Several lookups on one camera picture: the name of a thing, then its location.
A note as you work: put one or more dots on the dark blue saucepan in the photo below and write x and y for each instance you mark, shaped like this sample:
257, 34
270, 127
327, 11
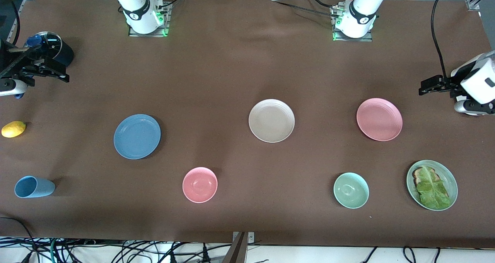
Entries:
66, 54

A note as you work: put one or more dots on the yellow lemon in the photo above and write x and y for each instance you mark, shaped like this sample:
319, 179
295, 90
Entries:
13, 129

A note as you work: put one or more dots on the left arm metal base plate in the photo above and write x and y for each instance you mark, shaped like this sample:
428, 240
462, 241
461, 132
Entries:
338, 36

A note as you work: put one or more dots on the pink bowl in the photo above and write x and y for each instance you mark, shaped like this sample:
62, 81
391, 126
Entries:
200, 185

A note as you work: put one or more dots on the glass lid with blue knob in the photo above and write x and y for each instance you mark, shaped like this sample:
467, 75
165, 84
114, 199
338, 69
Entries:
52, 44

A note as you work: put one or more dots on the white toaster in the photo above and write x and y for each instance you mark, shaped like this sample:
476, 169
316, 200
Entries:
457, 73

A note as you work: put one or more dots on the bread slice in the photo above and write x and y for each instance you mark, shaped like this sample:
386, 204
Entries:
417, 173

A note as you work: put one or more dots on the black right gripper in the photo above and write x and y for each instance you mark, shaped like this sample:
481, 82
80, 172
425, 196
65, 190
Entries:
26, 67

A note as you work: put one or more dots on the blue plate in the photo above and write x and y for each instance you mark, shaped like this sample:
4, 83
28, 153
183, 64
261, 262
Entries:
137, 136

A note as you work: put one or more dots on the small metal bracket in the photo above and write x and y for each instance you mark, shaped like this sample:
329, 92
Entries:
251, 238

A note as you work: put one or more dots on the brown table cover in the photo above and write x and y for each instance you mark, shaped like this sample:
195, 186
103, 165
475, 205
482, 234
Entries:
232, 62

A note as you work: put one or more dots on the brown post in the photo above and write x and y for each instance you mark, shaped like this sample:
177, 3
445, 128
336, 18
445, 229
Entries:
239, 251

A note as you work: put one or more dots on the pink plate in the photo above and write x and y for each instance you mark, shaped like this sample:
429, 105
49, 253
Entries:
379, 119

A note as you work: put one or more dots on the green plate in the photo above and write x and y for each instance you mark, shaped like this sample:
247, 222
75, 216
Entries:
448, 178

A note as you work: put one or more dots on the green bowl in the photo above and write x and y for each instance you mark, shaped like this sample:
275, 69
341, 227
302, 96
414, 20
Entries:
351, 190

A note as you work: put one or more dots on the green lettuce leaf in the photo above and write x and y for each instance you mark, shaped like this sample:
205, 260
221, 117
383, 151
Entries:
433, 193

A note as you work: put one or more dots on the beige plate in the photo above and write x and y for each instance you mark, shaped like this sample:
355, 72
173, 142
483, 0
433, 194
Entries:
271, 120

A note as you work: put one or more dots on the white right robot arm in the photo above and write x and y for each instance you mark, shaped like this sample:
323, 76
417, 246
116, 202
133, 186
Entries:
135, 7

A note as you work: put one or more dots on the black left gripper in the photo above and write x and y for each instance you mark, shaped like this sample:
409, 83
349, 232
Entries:
450, 86

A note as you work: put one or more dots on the blue cup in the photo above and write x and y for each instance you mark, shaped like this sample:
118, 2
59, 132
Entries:
34, 187

